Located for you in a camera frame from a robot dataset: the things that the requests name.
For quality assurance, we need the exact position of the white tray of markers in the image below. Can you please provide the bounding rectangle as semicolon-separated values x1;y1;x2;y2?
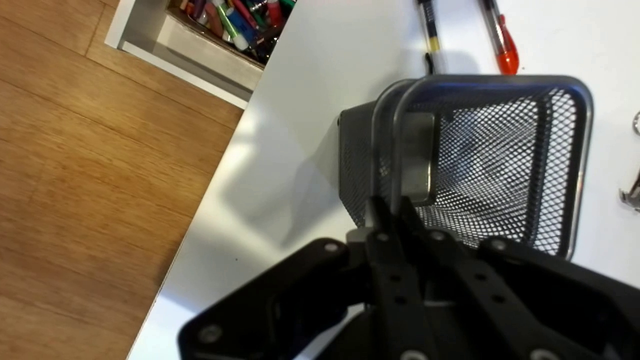
104;0;300;111

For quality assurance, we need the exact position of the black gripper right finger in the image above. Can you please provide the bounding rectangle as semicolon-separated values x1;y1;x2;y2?
398;197;640;360

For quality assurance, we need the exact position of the red pen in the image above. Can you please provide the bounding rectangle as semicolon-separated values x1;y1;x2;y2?
478;0;522;75

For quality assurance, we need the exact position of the green marker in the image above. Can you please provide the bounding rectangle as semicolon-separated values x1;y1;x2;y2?
210;0;253;53

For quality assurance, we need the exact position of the keyring with metal opener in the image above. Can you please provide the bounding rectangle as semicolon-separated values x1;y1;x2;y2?
619;108;640;215

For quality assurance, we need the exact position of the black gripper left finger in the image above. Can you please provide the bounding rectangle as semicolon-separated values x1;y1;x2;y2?
179;193;432;360

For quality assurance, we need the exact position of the black pen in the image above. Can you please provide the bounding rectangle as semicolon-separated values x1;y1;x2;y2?
417;0;448;75

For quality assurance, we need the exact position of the red marker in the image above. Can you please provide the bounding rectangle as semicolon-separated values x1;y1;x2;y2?
230;0;268;32

